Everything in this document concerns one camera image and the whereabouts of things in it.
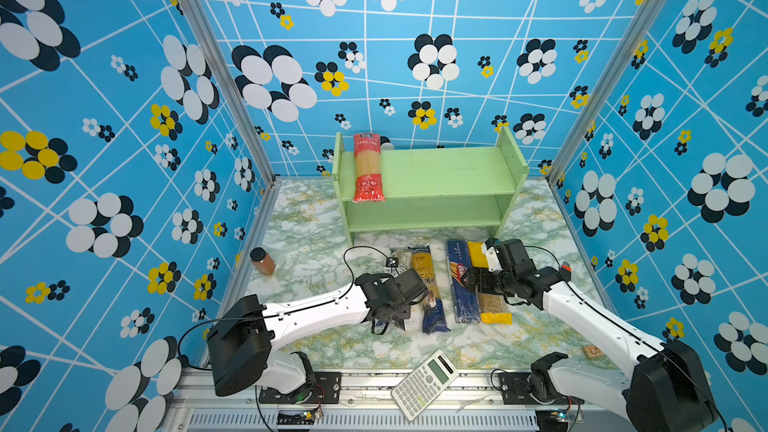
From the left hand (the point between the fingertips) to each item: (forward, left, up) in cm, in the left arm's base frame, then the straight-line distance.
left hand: (404, 306), depth 80 cm
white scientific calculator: (-17, -5, -6) cm, 19 cm away
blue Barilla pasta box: (+3, -17, -3) cm, 18 cm away
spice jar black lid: (+15, +44, +2) cm, 47 cm away
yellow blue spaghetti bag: (-2, -8, -4) cm, 9 cm away
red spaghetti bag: (+26, +10, +24) cm, 36 cm away
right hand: (+8, -21, 0) cm, 22 cm away
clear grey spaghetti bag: (+12, 0, +1) cm, 12 cm away
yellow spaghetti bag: (+1, -25, -4) cm, 26 cm away
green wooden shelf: (+23, -7, +22) cm, 33 cm away
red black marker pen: (+14, -52, -6) cm, 54 cm away
